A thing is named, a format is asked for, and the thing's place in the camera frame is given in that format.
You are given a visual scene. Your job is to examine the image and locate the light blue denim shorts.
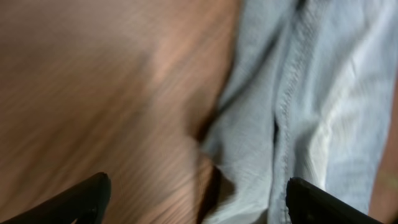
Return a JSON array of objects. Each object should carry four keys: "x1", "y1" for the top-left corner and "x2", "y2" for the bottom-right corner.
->
[{"x1": 203, "y1": 0, "x2": 397, "y2": 223}]

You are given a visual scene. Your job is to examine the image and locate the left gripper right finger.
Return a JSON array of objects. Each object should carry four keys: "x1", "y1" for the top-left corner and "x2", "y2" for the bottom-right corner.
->
[{"x1": 285, "y1": 177, "x2": 381, "y2": 224}]

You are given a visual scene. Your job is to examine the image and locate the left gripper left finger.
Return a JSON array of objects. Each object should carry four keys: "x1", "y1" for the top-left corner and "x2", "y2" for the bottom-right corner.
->
[{"x1": 2, "y1": 172, "x2": 111, "y2": 224}]

